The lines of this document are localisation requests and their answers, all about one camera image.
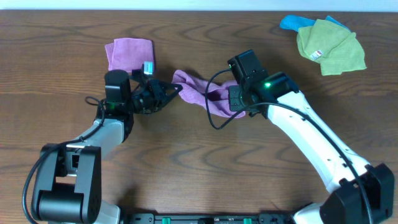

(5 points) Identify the purple cloth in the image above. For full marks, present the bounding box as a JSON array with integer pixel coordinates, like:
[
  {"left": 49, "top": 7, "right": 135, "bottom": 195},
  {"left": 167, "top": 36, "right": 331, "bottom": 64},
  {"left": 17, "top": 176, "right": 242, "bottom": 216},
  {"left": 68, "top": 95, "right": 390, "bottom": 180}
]
[
  {"left": 172, "top": 70, "right": 237, "bottom": 118},
  {"left": 104, "top": 38, "right": 155, "bottom": 72}
]

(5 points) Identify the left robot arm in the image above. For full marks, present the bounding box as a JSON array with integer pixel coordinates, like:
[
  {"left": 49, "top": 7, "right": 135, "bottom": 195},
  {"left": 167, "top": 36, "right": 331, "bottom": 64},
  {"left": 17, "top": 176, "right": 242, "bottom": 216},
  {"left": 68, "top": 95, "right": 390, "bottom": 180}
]
[{"left": 22, "top": 69, "right": 183, "bottom": 224}]

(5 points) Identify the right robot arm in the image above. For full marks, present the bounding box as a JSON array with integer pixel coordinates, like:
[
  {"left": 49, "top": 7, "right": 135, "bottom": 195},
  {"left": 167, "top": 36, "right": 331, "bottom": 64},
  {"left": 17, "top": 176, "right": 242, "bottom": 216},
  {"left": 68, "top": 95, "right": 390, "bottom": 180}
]
[{"left": 229, "top": 70, "right": 395, "bottom": 223}]

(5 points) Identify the folded purple cloth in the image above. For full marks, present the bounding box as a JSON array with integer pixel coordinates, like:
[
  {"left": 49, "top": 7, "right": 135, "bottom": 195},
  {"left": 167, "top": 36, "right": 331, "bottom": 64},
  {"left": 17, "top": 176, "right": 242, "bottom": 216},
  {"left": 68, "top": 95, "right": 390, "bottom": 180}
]
[{"left": 104, "top": 38, "right": 155, "bottom": 72}]

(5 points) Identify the blue cloth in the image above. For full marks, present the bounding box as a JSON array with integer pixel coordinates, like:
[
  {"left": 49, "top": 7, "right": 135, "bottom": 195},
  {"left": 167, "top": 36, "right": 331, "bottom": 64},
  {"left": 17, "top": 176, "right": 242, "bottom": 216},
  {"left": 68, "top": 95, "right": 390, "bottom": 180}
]
[{"left": 279, "top": 15, "right": 351, "bottom": 34}]

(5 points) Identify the green cloth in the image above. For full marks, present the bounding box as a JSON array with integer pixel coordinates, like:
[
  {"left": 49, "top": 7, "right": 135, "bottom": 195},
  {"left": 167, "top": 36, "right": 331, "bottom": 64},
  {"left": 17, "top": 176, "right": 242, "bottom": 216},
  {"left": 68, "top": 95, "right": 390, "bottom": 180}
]
[{"left": 297, "top": 19, "right": 366, "bottom": 76}]

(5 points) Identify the right black cable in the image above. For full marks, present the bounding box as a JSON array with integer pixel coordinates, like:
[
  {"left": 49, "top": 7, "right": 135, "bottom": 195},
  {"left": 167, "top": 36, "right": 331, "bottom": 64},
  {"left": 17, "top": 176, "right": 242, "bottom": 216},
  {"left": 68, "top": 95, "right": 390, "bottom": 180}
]
[{"left": 204, "top": 67, "right": 374, "bottom": 224}]

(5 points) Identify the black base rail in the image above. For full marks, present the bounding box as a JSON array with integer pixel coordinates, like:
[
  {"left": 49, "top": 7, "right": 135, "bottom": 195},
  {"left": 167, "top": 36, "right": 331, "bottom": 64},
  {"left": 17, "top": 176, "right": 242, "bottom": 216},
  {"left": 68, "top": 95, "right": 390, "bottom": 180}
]
[{"left": 120, "top": 213, "right": 295, "bottom": 224}]

